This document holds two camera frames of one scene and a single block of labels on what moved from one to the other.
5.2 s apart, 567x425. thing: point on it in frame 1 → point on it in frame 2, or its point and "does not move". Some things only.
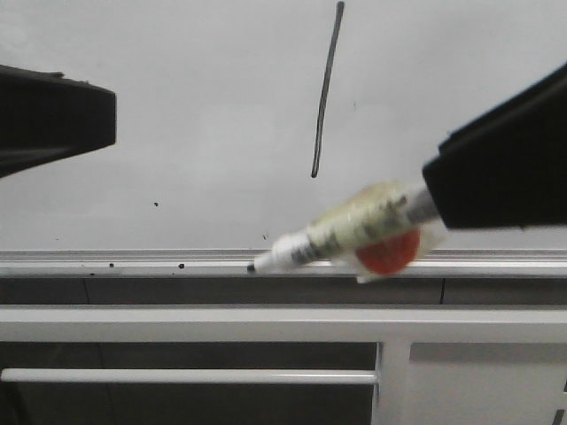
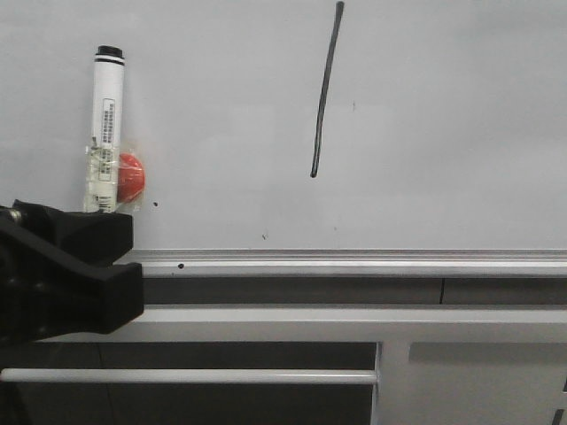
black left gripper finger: [44, 116] → [44, 293]
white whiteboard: [237, 119] does not move
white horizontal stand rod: [191, 376] does not move
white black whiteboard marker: [342, 232] → [103, 157]
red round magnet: [392, 254] → [131, 178]
